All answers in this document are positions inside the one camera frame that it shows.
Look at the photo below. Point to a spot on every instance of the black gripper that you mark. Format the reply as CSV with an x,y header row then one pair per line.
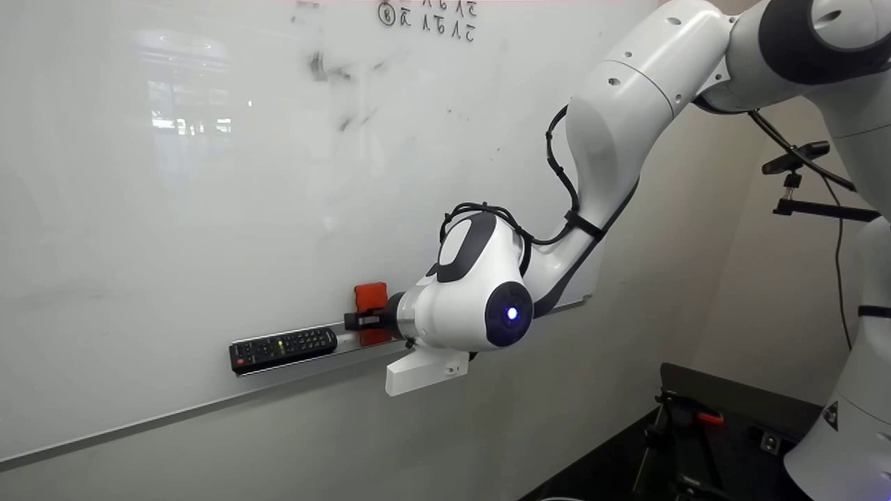
x,y
386,318

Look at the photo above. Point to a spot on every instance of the dark grey table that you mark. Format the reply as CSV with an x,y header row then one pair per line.
x,y
761,429

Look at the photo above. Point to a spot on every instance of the black camera on stand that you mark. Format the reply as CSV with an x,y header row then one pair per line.
x,y
798,158

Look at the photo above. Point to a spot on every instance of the large white wall whiteboard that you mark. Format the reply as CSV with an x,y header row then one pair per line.
x,y
189,173

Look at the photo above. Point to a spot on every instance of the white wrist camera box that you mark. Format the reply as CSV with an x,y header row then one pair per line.
x,y
425,370

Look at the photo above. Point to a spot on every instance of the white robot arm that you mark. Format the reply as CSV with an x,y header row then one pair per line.
x,y
492,281

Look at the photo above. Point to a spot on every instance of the orange whiteboard eraser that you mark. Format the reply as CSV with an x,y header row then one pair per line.
x,y
372,297

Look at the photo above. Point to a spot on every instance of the black remote control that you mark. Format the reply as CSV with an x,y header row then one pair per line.
x,y
282,350

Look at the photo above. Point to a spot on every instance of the black tripod with red knob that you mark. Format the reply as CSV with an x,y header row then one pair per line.
x,y
677,455

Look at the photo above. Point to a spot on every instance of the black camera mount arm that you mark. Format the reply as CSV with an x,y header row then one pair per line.
x,y
790,205

